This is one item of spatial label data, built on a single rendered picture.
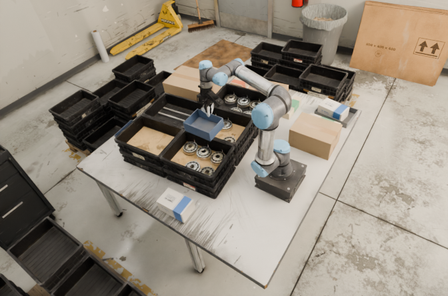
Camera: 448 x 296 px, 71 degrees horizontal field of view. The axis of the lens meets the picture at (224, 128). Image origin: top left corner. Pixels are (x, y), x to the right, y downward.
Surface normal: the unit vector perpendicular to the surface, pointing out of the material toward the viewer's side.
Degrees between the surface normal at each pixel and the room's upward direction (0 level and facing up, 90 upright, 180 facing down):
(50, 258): 0
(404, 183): 0
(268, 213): 0
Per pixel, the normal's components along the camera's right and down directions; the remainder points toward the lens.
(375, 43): -0.55, 0.40
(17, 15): 0.83, 0.33
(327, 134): -0.08, -0.74
